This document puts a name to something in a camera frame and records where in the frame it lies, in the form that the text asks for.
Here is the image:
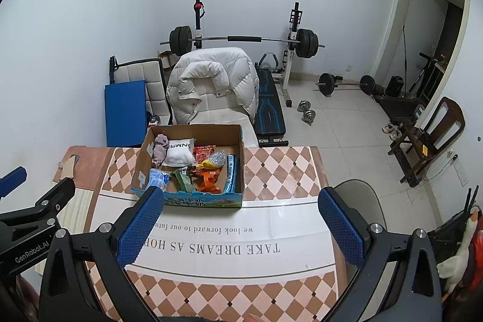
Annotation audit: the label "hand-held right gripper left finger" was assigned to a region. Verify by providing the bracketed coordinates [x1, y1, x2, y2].
[38, 186, 165, 322]

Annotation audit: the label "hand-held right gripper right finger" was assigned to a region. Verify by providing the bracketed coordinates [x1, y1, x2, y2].
[318, 187, 444, 322]

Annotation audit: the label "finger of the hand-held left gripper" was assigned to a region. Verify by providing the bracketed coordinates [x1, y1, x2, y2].
[0, 178, 76, 230]
[0, 167, 28, 196]

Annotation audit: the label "light blue tissue packet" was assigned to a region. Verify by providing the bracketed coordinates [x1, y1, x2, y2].
[148, 168, 171, 191]

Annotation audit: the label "green snack packet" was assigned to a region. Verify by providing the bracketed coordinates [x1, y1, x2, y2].
[171, 167, 197, 194]

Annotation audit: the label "grey sock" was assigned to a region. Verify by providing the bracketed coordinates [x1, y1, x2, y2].
[152, 134, 169, 166]

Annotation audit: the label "orange snack packet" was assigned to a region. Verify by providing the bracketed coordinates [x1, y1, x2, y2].
[190, 169, 223, 194]

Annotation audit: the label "white pillow packet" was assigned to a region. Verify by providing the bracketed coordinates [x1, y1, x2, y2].
[163, 138, 197, 168]

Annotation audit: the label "red snack packet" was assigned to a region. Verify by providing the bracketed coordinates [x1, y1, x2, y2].
[194, 145, 216, 165]

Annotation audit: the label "silver and yellow crinkly packet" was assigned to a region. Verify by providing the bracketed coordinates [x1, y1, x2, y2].
[196, 150, 227, 171]

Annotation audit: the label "long blue strip packet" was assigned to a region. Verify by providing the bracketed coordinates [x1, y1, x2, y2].
[223, 154, 239, 194]

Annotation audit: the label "cardboard box blue print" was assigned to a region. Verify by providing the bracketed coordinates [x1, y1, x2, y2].
[130, 124, 245, 209]

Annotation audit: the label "cream ribbed mat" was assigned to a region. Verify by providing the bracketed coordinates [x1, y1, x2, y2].
[36, 188, 94, 274]

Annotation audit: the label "cardboard scrap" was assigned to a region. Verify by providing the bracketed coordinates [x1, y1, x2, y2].
[56, 155, 81, 181]

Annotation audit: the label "grey plastic chair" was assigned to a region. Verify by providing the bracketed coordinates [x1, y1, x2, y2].
[332, 179, 385, 308]

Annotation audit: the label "pair of white shoes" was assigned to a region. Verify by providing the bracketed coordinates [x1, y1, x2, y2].
[382, 123, 402, 139]

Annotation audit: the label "white goose plush toy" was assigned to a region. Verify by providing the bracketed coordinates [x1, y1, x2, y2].
[437, 209, 483, 294]

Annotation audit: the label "blue folded mat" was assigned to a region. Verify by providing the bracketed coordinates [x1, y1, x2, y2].
[103, 80, 148, 148]

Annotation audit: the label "black router antennas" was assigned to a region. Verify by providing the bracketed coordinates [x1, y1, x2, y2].
[466, 185, 481, 209]

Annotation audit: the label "black and blue weight bench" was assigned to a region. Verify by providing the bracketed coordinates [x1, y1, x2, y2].
[253, 52, 289, 147]

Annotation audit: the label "white office chair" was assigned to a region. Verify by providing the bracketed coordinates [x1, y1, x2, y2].
[189, 107, 260, 148]

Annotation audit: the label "small barbell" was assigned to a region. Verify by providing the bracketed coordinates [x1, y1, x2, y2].
[316, 72, 376, 96]

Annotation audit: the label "dark wooden chair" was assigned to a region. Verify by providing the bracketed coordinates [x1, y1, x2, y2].
[389, 97, 465, 187]

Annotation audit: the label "black bag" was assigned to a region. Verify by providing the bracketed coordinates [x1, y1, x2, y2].
[385, 76, 405, 96]

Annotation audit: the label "white puffer jacket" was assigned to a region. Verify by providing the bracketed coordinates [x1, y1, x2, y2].
[166, 47, 260, 124]

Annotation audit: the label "kick scooter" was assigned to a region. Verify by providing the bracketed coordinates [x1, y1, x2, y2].
[405, 52, 442, 100]

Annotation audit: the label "white squat rack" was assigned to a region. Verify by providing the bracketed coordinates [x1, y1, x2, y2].
[190, 0, 304, 107]

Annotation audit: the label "barbell with black plates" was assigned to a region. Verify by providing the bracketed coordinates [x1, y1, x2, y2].
[159, 26, 326, 59]

